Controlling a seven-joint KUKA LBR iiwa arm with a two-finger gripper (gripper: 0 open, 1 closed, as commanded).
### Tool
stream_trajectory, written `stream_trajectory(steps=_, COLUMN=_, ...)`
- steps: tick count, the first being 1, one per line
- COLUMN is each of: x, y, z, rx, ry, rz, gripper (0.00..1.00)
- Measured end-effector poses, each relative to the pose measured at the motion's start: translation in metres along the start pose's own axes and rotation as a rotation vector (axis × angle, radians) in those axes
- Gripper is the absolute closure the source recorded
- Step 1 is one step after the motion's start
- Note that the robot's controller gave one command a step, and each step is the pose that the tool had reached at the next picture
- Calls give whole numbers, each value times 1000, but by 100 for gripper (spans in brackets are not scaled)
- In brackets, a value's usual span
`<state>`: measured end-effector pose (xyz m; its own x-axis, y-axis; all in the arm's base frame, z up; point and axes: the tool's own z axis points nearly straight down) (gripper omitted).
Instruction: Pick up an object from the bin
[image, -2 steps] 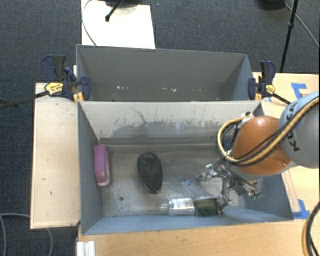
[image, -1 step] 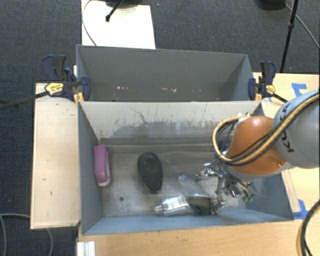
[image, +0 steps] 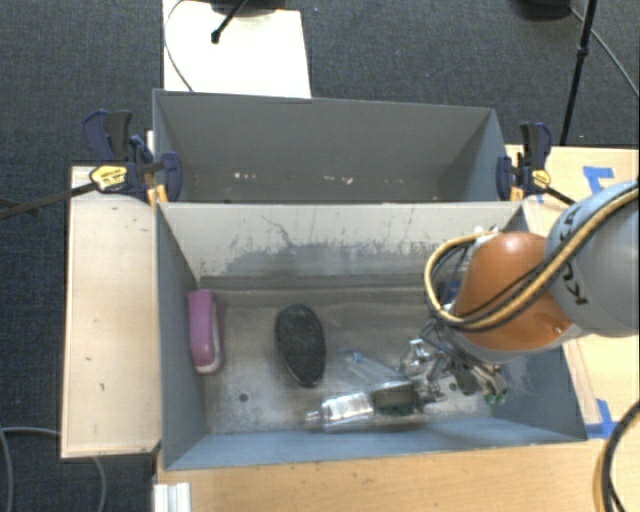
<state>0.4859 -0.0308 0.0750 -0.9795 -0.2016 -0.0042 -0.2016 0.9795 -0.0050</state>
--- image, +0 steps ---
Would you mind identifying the pale wood board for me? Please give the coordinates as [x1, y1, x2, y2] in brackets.
[60, 164, 164, 460]

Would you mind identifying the grey metal bin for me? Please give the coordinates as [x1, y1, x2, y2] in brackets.
[151, 88, 589, 473]

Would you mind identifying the purple stapler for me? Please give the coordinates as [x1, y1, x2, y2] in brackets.
[186, 288, 226, 376]

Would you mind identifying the clear plastic bottle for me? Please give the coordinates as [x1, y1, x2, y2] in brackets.
[303, 380, 427, 435]

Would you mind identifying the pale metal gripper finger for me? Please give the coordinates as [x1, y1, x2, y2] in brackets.
[398, 338, 433, 377]
[422, 370, 450, 404]

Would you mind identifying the black oval brush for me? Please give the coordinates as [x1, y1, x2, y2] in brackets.
[273, 303, 328, 390]

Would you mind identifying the clear glass thing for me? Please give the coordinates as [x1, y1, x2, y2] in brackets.
[338, 348, 402, 387]

